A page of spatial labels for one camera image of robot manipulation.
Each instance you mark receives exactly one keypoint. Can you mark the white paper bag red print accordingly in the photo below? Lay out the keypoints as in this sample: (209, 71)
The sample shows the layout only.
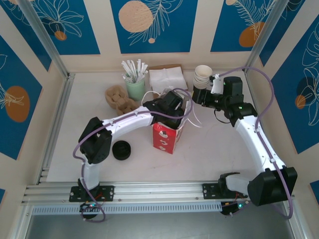
(164, 139)

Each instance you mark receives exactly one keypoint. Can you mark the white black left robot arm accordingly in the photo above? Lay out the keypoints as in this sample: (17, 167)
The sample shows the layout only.
(129, 119)

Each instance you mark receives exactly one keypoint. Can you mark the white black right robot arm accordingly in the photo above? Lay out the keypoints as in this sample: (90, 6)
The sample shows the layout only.
(259, 147)

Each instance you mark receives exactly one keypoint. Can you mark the white paper cup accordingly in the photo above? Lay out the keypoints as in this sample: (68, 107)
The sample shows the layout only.
(199, 83)
(199, 79)
(199, 87)
(203, 71)

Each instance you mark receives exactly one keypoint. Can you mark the white paper napkin stack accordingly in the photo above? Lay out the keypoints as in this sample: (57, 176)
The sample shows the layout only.
(167, 78)

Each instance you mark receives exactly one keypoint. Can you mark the green holder cup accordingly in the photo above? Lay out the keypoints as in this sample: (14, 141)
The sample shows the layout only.
(135, 90)

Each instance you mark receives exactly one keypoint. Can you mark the stack of white napkins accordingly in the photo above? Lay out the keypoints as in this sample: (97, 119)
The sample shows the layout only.
(164, 66)

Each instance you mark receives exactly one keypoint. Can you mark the white wrapped straw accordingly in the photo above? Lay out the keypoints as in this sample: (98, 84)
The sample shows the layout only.
(145, 71)
(131, 69)
(142, 69)
(126, 71)
(125, 76)
(138, 68)

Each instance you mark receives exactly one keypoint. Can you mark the tan pulp cup carrier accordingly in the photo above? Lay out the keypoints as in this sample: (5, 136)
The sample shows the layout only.
(117, 97)

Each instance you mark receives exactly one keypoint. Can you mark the black round lid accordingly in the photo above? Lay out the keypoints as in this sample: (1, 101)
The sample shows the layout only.
(121, 150)

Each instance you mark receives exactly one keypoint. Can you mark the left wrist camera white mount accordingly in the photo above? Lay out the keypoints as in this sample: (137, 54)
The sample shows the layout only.
(180, 106)

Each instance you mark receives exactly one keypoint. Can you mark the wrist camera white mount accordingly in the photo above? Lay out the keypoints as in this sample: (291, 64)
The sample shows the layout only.
(180, 106)
(216, 84)

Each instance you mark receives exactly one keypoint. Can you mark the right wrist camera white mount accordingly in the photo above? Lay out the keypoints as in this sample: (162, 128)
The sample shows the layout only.
(216, 84)

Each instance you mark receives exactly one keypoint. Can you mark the aluminium frame post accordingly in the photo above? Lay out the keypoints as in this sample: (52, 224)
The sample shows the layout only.
(265, 35)
(42, 37)

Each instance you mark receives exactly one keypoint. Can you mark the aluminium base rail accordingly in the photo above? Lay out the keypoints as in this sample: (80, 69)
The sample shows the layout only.
(159, 191)

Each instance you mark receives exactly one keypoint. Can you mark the aluminium side rail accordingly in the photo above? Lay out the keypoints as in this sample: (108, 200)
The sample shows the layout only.
(57, 124)

